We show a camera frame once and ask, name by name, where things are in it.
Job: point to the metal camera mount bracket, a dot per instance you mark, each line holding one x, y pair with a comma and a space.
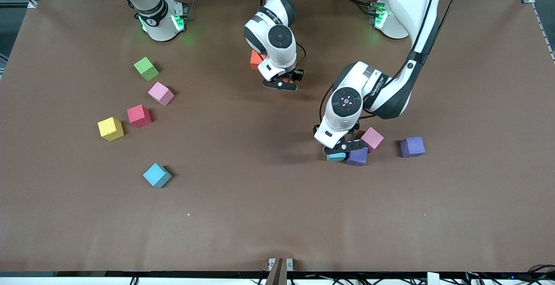
280, 272

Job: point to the pink foam cube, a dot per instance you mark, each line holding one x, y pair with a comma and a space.
373, 139
160, 93

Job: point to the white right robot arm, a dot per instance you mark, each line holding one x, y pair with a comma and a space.
277, 57

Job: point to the green foam cube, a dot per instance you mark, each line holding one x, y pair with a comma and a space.
146, 69

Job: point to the purple foam cube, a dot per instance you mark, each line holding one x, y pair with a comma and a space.
358, 158
412, 146

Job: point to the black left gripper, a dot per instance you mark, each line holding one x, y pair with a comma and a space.
352, 136

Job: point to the blue foam cube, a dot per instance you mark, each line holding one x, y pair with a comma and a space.
336, 158
156, 175

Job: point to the red foam cube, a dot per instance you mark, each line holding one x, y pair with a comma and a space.
138, 116

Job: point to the yellow foam cube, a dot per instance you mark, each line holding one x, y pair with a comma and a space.
110, 129

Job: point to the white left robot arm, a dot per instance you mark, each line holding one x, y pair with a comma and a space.
416, 7

